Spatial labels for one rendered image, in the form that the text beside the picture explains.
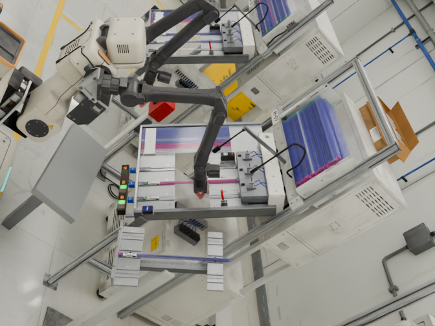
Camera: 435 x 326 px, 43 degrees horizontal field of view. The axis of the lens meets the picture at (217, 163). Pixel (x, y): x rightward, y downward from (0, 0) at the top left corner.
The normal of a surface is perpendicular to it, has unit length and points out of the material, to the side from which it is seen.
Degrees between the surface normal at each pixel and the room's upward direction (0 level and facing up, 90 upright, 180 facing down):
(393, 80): 90
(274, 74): 90
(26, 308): 0
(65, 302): 0
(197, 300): 90
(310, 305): 90
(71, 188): 0
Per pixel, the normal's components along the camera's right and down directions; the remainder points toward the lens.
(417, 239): -0.67, -0.52
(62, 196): 0.74, -0.52
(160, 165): 0.00, -0.74
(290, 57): 0.05, 0.68
